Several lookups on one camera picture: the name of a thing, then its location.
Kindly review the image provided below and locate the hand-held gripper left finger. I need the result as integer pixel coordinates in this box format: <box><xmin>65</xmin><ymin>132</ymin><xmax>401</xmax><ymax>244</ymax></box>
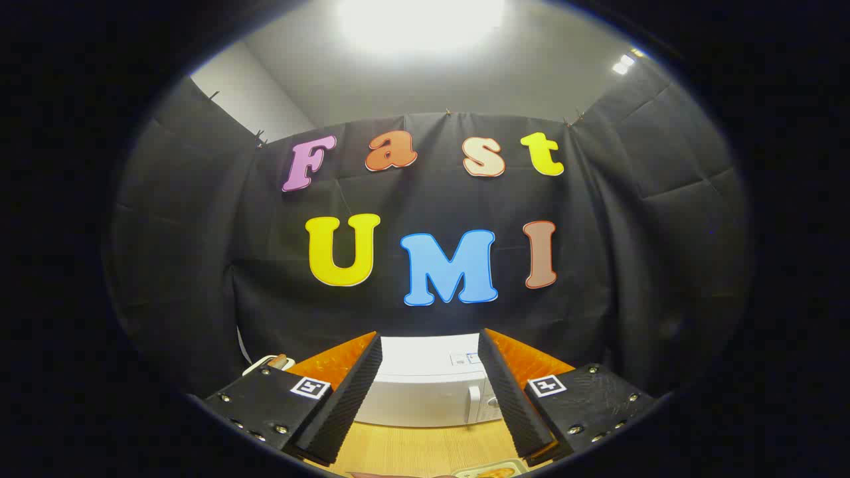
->
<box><xmin>199</xmin><ymin>331</ymin><xmax>384</xmax><ymax>467</ymax></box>

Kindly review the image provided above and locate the white toaster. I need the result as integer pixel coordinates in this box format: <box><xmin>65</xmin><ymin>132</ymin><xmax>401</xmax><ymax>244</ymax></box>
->
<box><xmin>242</xmin><ymin>354</ymin><xmax>296</xmax><ymax>378</ymax></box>

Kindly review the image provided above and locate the large ceiling light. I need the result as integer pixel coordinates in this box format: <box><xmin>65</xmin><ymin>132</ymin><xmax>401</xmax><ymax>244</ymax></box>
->
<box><xmin>337</xmin><ymin>0</ymin><xmax>507</xmax><ymax>55</ymax></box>

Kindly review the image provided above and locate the white rectangular plate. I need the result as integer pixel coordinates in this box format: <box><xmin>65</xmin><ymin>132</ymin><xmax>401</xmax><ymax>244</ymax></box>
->
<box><xmin>452</xmin><ymin>459</ymin><xmax>529</xmax><ymax>478</ymax></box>

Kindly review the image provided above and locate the white microwave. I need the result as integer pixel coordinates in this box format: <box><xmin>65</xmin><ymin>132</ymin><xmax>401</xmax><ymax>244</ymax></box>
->
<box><xmin>355</xmin><ymin>334</ymin><xmax>505</xmax><ymax>428</ymax></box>

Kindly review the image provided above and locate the small ceiling light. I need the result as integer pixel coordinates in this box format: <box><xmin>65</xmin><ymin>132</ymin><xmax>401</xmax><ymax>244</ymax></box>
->
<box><xmin>611</xmin><ymin>48</ymin><xmax>646</xmax><ymax>75</ymax></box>

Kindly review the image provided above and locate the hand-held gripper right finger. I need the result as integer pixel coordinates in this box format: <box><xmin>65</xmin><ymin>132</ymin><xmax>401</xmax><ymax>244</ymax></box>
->
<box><xmin>477</xmin><ymin>328</ymin><xmax>658</xmax><ymax>467</ymax></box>

